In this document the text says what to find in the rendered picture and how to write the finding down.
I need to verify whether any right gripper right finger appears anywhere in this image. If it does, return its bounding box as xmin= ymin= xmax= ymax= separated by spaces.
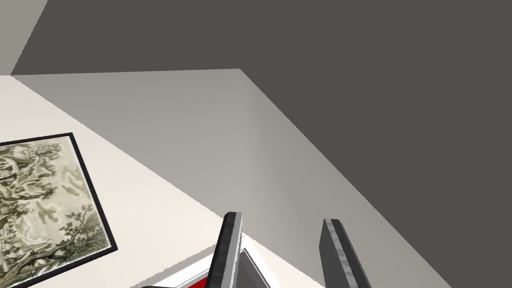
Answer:
xmin=318 ymin=218 xmax=373 ymax=288

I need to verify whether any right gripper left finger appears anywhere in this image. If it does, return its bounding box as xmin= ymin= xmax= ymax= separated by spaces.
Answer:
xmin=204 ymin=211 xmax=244 ymax=288

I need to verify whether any white framed red picture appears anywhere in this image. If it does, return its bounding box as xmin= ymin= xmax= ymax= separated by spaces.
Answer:
xmin=140 ymin=233 xmax=327 ymax=288

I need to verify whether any black framed landscape picture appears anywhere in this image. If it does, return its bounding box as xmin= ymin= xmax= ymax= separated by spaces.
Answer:
xmin=0 ymin=131 xmax=119 ymax=288

